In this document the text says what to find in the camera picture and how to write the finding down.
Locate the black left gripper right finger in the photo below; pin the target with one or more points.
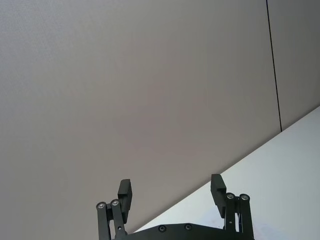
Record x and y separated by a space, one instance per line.
218 197

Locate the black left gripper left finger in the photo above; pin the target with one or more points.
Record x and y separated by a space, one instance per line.
125 200

